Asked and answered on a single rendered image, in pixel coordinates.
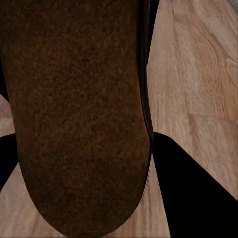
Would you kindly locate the sandal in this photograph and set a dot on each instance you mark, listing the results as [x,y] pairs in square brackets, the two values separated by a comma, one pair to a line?
[75,75]

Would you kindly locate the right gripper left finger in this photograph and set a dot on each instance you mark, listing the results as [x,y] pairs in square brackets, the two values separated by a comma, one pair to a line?
[8,157]

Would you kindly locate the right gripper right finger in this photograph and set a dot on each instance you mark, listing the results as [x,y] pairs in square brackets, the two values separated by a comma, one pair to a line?
[196,205]

